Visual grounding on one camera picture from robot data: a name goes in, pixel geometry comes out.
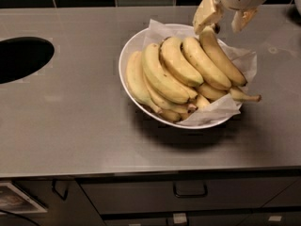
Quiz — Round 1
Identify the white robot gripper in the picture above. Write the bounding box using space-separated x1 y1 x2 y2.
193 0 266 35

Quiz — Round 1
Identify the rightmost top yellow banana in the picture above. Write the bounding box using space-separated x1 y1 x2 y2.
198 26 247 87

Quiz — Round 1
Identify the short yellow banana middle right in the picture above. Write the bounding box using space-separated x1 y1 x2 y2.
197 83 227 101

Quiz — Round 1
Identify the small banana with stem right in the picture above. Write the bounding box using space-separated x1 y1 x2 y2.
229 87 261 102

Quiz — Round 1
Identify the small yellow banana centre bottom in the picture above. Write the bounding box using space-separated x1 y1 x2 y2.
196 94 210 109

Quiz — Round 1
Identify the small yellow banana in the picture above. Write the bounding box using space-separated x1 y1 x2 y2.
196 94 210 109
159 109 182 122

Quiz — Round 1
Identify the white ceramic bowl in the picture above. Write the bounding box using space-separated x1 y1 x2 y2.
118 23 243 130

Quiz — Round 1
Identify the lower yellow banana under stack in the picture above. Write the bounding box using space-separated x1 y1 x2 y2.
143 76 198 113

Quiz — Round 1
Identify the leftmost yellow banana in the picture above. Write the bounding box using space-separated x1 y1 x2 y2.
125 51 162 114

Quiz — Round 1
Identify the white paper liner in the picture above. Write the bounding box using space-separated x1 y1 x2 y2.
143 19 257 129

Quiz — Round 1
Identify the grey drawer front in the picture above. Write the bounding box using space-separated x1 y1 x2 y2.
81 177 301 215

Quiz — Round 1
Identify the white label lower right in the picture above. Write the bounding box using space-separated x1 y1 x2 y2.
268 216 282 222

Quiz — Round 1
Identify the white label lower drawer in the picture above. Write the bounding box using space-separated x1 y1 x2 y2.
173 213 188 226

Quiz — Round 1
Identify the black round sink hole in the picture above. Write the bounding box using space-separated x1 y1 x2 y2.
0 37 55 84

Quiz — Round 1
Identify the grey cabinet door left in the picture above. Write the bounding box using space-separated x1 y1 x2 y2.
14 180 104 226

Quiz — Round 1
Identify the black drawer handle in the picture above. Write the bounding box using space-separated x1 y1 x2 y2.
173 181 208 199

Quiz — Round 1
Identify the black cabinet door handle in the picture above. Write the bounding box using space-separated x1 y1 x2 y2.
51 179 69 202

